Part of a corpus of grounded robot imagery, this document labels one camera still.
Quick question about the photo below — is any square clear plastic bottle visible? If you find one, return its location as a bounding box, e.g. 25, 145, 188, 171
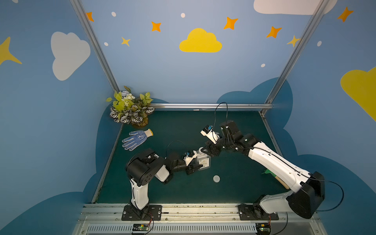
196, 147, 211, 170

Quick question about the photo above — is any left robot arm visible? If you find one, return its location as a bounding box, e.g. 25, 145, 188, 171
125, 148, 210, 212

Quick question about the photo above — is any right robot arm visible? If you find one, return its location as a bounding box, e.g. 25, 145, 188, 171
201, 120, 325, 219

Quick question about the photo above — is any white bottle cap right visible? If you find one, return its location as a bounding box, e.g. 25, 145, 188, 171
213, 175, 220, 183

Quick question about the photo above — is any green toy rake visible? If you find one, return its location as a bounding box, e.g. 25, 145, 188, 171
262, 169, 290, 190

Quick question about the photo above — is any blue dotted work glove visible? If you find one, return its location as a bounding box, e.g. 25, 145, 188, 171
122, 129, 154, 151

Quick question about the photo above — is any left controller board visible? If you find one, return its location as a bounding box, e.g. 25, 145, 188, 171
132, 224, 152, 233

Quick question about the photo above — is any controller board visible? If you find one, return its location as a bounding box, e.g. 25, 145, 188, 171
256, 223, 271, 235
132, 224, 152, 233

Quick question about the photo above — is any artificial potted plant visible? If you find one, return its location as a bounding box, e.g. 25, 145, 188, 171
106, 86, 155, 128

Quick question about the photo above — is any right controller board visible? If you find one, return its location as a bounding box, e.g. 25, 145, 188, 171
256, 223, 271, 235

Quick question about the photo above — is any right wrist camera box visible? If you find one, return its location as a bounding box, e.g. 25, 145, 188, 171
200, 125, 220, 144

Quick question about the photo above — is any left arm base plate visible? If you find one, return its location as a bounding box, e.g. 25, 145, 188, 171
121, 204, 162, 221

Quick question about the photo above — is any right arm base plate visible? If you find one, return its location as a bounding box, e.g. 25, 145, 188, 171
238, 203, 279, 221

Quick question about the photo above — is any aluminium back frame bar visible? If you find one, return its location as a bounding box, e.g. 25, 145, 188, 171
151, 103, 273, 111

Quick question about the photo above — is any aluminium front rail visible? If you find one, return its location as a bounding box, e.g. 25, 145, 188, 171
73, 203, 327, 235

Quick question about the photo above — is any left aluminium frame post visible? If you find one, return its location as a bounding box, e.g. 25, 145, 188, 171
70, 0, 120, 92

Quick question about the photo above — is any aluminium frame post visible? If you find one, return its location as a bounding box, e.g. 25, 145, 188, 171
70, 0, 120, 92
260, 0, 330, 117

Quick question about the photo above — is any right aluminium frame post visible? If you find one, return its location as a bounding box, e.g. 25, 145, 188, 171
260, 0, 330, 117

